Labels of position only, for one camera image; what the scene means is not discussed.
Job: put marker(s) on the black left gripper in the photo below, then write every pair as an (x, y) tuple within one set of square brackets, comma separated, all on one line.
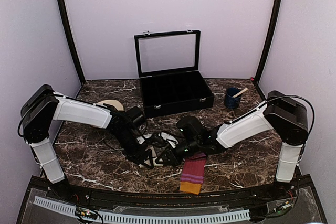
[(136, 157)]

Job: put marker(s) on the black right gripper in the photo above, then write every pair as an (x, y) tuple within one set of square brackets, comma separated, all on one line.
[(173, 158)]

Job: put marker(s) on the brown and white sock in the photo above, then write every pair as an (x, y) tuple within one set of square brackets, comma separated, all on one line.
[(160, 140)]

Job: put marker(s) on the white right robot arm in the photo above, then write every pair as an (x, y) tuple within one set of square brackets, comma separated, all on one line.
[(284, 114)]

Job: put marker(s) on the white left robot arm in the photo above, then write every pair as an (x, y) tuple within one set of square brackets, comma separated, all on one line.
[(46, 105)]

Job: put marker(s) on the maroon purple orange sock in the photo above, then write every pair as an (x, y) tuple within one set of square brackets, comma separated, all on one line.
[(192, 175)]

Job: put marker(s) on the dark blue mug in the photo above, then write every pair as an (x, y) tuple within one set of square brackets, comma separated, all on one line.
[(230, 101)]

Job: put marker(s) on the black display box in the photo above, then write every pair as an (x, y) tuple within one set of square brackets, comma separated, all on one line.
[(168, 69)]

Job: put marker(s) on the wooden stick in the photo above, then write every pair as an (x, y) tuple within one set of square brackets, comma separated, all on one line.
[(240, 92)]

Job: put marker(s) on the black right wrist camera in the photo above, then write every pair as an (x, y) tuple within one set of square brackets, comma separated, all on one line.
[(191, 127)]

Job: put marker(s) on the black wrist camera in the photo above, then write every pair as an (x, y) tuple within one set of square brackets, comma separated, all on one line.
[(136, 115), (191, 127)]

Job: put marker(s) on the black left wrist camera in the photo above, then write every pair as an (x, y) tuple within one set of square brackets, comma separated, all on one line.
[(136, 115)]

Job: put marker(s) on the white slotted cable duct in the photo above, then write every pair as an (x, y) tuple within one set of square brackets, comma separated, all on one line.
[(124, 214)]

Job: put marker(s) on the black front table rail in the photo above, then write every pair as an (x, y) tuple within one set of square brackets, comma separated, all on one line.
[(253, 197)]

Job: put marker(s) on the black left corner post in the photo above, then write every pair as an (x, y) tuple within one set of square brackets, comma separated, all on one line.
[(70, 41)]

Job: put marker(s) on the black corner post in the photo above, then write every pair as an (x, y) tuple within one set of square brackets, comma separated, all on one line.
[(268, 41), (70, 41)]

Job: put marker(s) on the black right corner post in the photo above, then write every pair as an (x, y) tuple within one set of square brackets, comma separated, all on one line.
[(268, 41)]

